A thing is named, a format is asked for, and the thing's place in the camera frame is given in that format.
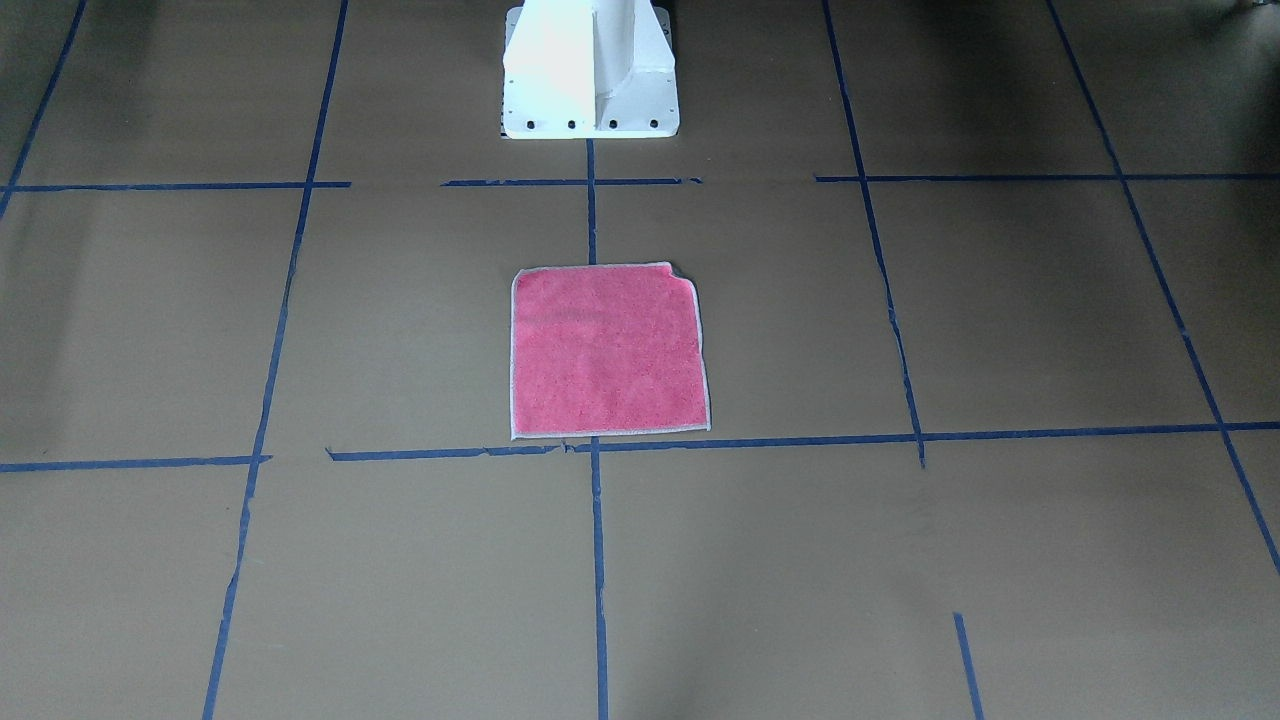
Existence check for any pink towel with white trim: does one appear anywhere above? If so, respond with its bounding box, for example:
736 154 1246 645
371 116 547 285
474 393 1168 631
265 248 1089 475
509 263 712 439

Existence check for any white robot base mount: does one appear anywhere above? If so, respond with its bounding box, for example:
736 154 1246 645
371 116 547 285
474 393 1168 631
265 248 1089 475
500 1 681 140

